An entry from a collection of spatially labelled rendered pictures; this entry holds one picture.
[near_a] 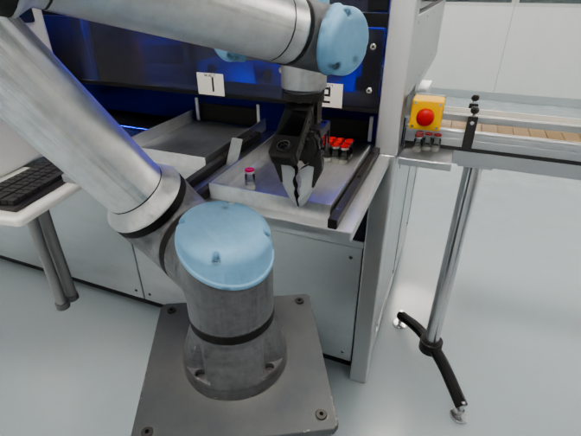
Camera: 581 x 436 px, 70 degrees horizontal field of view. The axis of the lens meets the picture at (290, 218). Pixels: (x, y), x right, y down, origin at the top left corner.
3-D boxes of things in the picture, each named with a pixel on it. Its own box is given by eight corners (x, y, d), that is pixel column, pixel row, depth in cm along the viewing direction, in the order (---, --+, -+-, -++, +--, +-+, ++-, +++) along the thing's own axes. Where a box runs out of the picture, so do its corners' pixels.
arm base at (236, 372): (292, 394, 55) (292, 343, 50) (178, 406, 54) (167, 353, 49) (282, 316, 68) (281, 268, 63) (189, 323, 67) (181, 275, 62)
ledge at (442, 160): (405, 146, 118) (406, 140, 117) (453, 152, 114) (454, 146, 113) (398, 163, 106) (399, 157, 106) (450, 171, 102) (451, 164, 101)
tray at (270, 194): (275, 145, 113) (275, 132, 111) (369, 158, 105) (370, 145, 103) (210, 197, 86) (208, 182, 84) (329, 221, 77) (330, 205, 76)
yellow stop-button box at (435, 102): (411, 120, 106) (416, 92, 103) (441, 124, 104) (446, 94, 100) (407, 129, 100) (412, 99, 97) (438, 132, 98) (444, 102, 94)
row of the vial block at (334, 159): (282, 152, 108) (282, 135, 106) (348, 162, 102) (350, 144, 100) (278, 155, 106) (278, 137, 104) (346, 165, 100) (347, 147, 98)
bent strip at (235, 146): (233, 159, 104) (232, 137, 101) (244, 161, 103) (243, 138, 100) (204, 182, 93) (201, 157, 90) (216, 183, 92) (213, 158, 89)
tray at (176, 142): (193, 120, 133) (191, 109, 132) (265, 129, 125) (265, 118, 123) (118, 157, 106) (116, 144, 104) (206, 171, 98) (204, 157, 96)
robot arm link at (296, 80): (318, 67, 62) (269, 64, 65) (317, 99, 64) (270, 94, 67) (333, 60, 68) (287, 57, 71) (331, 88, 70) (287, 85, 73)
